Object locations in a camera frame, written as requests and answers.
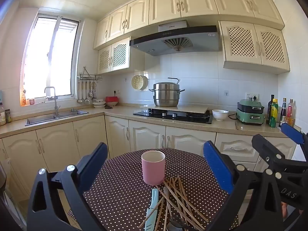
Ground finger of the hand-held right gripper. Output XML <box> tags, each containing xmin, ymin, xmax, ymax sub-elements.
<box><xmin>280</xmin><ymin>122</ymin><xmax>308</xmax><ymax>148</ymax></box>
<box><xmin>251</xmin><ymin>133</ymin><xmax>288</xmax><ymax>172</ymax></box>

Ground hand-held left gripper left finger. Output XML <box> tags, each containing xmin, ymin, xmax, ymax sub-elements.
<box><xmin>26</xmin><ymin>142</ymin><xmax>109</xmax><ymax>231</ymax></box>

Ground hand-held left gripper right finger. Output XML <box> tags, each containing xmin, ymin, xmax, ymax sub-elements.
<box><xmin>203</xmin><ymin>141</ymin><xmax>285</xmax><ymax>231</ymax></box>

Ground bunch of wooden chopsticks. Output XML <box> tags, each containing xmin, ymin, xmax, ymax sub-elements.
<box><xmin>138</xmin><ymin>176</ymin><xmax>210</xmax><ymax>231</ymax></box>

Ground pink cup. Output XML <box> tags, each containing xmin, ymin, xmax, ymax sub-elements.
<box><xmin>141</xmin><ymin>150</ymin><xmax>166</xmax><ymax>186</ymax></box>

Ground teal sheathed knife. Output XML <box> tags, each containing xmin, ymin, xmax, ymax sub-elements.
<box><xmin>144</xmin><ymin>188</ymin><xmax>159</xmax><ymax>229</ymax></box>

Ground dark soy sauce bottle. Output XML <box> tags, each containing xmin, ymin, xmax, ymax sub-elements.
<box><xmin>279</xmin><ymin>98</ymin><xmax>287</xmax><ymax>123</ymax></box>

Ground yellow green bottle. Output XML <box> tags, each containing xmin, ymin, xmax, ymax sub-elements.
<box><xmin>269</xmin><ymin>99</ymin><xmax>280</xmax><ymax>128</ymax></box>

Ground dark oil bottle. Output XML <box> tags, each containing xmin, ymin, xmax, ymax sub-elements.
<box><xmin>267</xmin><ymin>94</ymin><xmax>275</xmax><ymax>123</ymax></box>

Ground green electric cooker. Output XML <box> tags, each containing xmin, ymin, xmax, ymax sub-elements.
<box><xmin>235</xmin><ymin>99</ymin><xmax>266</xmax><ymax>126</ymax></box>

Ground brown polka dot tablecloth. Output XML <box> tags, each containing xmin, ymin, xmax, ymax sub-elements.
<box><xmin>67</xmin><ymin>147</ymin><xmax>253</xmax><ymax>231</ymax></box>

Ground cream lower kitchen cabinets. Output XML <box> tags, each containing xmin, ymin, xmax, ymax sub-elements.
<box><xmin>0</xmin><ymin>114</ymin><xmax>297</xmax><ymax>198</ymax></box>

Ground white ceramic bowl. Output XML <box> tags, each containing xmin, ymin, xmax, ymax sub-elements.
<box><xmin>212</xmin><ymin>109</ymin><xmax>229</xmax><ymax>121</ymax></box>

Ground beige stone countertop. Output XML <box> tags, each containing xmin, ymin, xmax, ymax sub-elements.
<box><xmin>0</xmin><ymin>103</ymin><xmax>289</xmax><ymax>139</ymax></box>

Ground black gas stove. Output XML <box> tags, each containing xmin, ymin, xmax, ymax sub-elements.
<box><xmin>133</xmin><ymin>109</ymin><xmax>214</xmax><ymax>124</ymax></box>

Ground stainless steel sink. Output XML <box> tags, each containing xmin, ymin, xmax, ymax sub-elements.
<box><xmin>25</xmin><ymin>109</ymin><xmax>89</xmax><ymax>126</ymax></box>

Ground metal sink faucet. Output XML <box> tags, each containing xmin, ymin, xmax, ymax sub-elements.
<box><xmin>44</xmin><ymin>86</ymin><xmax>60</xmax><ymax>116</ymax></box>

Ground stainless steel steamer pot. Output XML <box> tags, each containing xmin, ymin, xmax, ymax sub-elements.
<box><xmin>149</xmin><ymin>77</ymin><xmax>185</xmax><ymax>107</ymax></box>

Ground large lattice door cabinet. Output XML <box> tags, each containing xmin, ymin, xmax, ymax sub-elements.
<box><xmin>218</xmin><ymin>20</ymin><xmax>290</xmax><ymax>75</ymax></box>

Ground cream perforated steamer plate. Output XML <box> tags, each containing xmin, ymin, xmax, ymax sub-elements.
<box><xmin>131</xmin><ymin>75</ymin><xmax>149</xmax><ymax>90</ymax></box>

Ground clear storage jar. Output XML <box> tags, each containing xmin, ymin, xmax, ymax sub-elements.
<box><xmin>0</xmin><ymin>103</ymin><xmax>6</xmax><ymax>127</ymax></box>

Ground small lattice door cabinet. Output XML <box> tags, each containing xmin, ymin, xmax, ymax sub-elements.
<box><xmin>97</xmin><ymin>37</ymin><xmax>131</xmax><ymax>75</ymax></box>

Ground kitchen window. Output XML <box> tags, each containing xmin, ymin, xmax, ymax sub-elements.
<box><xmin>20</xmin><ymin>13</ymin><xmax>81</xmax><ymax>106</ymax></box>

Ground grey range hood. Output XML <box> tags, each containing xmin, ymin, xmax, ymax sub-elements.
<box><xmin>129</xmin><ymin>20</ymin><xmax>222</xmax><ymax>56</ymax></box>

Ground cream upper cabinet row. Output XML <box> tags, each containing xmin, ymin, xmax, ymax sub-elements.
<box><xmin>93</xmin><ymin>0</ymin><xmax>285</xmax><ymax>51</ymax></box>

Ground metal wall utensil rack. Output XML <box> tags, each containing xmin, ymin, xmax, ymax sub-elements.
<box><xmin>77</xmin><ymin>66</ymin><xmax>103</xmax><ymax>81</ymax></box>

